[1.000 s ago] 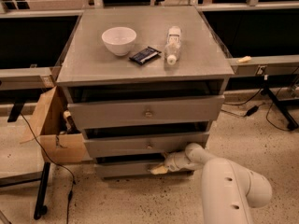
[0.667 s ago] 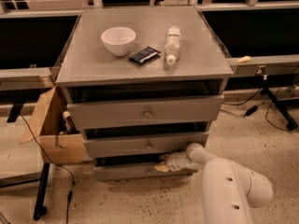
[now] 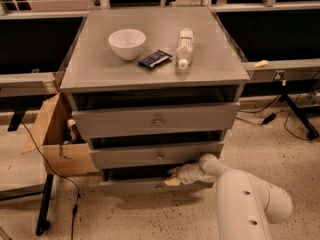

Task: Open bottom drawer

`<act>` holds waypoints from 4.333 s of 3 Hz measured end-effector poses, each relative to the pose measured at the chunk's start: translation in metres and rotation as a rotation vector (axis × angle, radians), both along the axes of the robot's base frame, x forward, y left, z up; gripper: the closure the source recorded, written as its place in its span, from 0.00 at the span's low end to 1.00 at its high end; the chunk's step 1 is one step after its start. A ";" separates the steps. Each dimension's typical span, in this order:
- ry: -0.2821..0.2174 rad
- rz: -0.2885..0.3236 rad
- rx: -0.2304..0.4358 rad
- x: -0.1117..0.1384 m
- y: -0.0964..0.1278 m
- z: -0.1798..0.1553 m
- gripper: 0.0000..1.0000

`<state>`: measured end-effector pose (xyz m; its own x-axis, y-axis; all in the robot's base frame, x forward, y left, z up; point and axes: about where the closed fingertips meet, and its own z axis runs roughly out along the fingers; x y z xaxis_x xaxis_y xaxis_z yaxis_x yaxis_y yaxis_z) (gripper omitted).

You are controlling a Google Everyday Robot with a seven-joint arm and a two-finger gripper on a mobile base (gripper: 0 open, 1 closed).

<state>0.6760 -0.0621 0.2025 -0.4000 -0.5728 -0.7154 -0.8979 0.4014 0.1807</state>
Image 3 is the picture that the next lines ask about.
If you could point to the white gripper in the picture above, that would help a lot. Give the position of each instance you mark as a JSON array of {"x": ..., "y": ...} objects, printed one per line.
[{"x": 184, "y": 174}]

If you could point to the grey bottom drawer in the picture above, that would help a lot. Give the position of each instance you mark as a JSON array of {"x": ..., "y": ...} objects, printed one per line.
[{"x": 142, "y": 180}]

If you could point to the grey drawer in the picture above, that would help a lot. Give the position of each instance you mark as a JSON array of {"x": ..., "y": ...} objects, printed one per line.
[
  {"x": 155, "y": 120},
  {"x": 142, "y": 180},
  {"x": 153, "y": 155}
]

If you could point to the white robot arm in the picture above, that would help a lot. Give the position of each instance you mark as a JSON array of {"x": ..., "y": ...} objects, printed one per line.
[{"x": 246, "y": 204}]

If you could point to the grey middle drawer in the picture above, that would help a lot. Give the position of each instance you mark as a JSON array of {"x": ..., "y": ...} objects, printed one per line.
[{"x": 153, "y": 155}]

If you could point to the grey top drawer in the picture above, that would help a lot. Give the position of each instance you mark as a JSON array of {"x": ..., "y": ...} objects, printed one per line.
[{"x": 155, "y": 120}]

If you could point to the grey drawer cabinet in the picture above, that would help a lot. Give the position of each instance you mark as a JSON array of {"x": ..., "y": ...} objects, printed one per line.
[{"x": 96, "y": 78}]

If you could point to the brown cardboard box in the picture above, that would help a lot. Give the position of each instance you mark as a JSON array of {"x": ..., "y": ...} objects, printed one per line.
[{"x": 49, "y": 132}]

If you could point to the dark blue snack packet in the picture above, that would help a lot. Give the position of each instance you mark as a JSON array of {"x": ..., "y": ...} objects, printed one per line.
[{"x": 155, "y": 59}]

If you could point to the clear plastic bottle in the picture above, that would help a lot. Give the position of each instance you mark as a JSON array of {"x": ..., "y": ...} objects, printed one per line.
[{"x": 184, "y": 51}]

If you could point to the black table leg left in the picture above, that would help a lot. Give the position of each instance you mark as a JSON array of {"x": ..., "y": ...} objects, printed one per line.
[{"x": 43, "y": 224}]

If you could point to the black table leg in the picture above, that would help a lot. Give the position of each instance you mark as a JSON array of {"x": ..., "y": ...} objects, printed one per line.
[
  {"x": 43, "y": 224},
  {"x": 302, "y": 112}
]

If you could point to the black table leg right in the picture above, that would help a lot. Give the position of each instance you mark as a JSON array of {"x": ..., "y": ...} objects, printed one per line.
[{"x": 302, "y": 112}]

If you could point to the white ceramic bowl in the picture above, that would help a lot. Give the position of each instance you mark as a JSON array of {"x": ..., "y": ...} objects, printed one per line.
[{"x": 127, "y": 43}]

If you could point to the small yellow foam piece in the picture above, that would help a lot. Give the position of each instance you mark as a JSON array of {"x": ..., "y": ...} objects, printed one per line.
[{"x": 261, "y": 63}]

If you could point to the wall power outlet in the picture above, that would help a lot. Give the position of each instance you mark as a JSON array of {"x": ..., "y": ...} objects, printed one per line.
[{"x": 279, "y": 75}]

